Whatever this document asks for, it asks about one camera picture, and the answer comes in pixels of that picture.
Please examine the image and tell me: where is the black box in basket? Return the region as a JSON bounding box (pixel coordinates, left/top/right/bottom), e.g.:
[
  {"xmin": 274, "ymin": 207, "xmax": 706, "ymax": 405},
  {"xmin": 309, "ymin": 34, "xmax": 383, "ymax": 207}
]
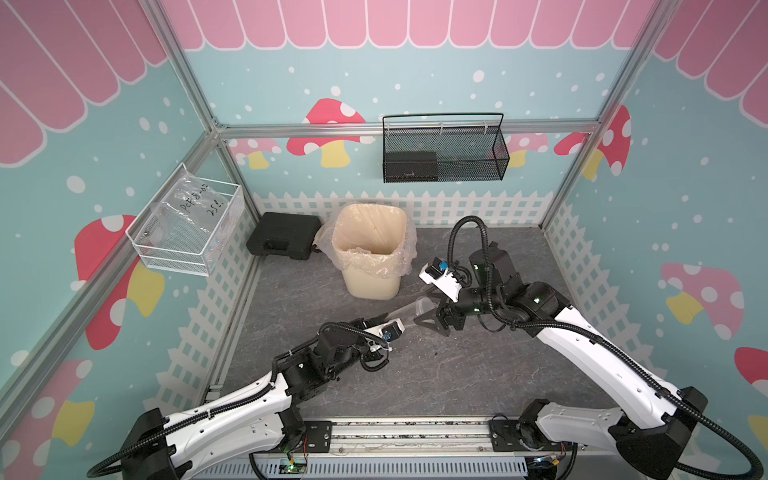
[{"xmin": 383, "ymin": 151, "xmax": 439, "ymax": 183}]

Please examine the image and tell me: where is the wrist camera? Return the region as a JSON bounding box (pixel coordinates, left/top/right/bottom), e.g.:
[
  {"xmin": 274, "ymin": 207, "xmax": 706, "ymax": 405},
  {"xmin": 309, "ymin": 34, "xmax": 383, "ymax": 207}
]
[
  {"xmin": 366, "ymin": 319, "xmax": 405, "ymax": 345},
  {"xmin": 419, "ymin": 257, "xmax": 463, "ymax": 303}
]

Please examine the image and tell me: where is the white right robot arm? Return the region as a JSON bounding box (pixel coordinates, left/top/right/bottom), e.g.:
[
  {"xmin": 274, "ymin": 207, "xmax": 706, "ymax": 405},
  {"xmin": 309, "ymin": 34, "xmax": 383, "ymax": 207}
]
[{"xmin": 419, "ymin": 243, "xmax": 696, "ymax": 479}]

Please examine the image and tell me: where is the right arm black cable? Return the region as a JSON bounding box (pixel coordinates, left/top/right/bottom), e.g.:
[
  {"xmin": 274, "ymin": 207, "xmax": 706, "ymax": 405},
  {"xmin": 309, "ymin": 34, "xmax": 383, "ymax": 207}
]
[{"xmin": 447, "ymin": 215, "xmax": 764, "ymax": 480}]

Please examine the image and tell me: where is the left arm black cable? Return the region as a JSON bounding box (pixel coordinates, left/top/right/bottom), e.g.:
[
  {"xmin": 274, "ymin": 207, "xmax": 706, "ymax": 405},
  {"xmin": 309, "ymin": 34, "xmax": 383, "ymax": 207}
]
[{"xmin": 86, "ymin": 322, "xmax": 391, "ymax": 479}]

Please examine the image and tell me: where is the clear plastic bin liner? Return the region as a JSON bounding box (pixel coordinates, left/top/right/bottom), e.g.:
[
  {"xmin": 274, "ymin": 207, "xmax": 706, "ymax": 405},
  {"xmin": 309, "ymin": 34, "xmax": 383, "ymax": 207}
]
[{"xmin": 314, "ymin": 203, "xmax": 417, "ymax": 279}]

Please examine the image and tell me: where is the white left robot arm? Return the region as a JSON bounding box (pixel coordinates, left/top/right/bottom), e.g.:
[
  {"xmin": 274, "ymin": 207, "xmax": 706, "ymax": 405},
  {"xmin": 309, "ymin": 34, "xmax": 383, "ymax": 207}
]
[{"xmin": 89, "ymin": 315, "xmax": 405, "ymax": 479}]

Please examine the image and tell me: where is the clear tea jar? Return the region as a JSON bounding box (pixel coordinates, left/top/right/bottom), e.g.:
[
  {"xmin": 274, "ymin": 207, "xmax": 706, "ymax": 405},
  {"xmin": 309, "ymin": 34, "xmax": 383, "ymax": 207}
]
[{"xmin": 386, "ymin": 298, "xmax": 418, "ymax": 329}]

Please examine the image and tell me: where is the black plastic tool case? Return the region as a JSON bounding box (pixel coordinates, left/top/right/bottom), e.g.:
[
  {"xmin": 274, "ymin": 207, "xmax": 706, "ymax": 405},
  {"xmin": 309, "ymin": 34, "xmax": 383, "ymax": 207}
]
[{"xmin": 246, "ymin": 212, "xmax": 321, "ymax": 260}]

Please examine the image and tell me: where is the white wire wall basket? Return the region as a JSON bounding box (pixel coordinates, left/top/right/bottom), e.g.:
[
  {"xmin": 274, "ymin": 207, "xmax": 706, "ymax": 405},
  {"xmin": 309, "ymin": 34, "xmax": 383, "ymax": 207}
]
[{"xmin": 125, "ymin": 164, "xmax": 245, "ymax": 277}]

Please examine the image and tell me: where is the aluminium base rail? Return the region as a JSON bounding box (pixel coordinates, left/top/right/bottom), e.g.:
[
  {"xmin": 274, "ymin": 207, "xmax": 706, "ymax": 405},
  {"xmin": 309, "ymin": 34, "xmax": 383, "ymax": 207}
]
[{"xmin": 200, "ymin": 415, "xmax": 641, "ymax": 479}]

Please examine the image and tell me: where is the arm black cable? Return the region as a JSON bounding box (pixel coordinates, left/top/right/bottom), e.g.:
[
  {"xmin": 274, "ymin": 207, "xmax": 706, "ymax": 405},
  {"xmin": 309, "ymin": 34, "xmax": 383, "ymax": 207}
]
[
  {"xmin": 447, "ymin": 215, "xmax": 764, "ymax": 480},
  {"xmin": 86, "ymin": 322, "xmax": 391, "ymax": 479}
]

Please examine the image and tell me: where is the black wire mesh basket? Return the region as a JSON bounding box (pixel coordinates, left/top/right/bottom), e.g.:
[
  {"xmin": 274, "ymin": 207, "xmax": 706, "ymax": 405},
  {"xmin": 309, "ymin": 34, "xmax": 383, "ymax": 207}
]
[{"xmin": 381, "ymin": 113, "xmax": 511, "ymax": 182}]

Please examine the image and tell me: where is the cream plastic trash bin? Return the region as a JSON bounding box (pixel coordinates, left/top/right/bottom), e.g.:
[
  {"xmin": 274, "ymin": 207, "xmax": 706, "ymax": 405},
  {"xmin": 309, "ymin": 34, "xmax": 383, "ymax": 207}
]
[{"xmin": 331, "ymin": 204, "xmax": 408, "ymax": 301}]

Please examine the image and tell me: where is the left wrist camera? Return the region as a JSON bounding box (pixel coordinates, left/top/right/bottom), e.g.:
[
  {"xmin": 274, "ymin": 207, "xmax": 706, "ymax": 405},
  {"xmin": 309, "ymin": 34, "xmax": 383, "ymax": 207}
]
[{"xmin": 366, "ymin": 319, "xmax": 405, "ymax": 345}]

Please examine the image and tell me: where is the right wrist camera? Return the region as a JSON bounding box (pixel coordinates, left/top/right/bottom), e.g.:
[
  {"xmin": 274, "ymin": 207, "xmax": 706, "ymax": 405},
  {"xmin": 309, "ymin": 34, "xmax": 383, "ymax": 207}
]
[{"xmin": 419, "ymin": 257, "xmax": 463, "ymax": 303}]

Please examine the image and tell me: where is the clear plastic bag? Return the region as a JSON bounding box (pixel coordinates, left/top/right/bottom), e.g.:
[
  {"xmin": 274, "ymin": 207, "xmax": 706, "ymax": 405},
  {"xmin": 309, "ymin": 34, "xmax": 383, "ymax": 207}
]
[{"xmin": 137, "ymin": 172, "xmax": 244, "ymax": 265}]

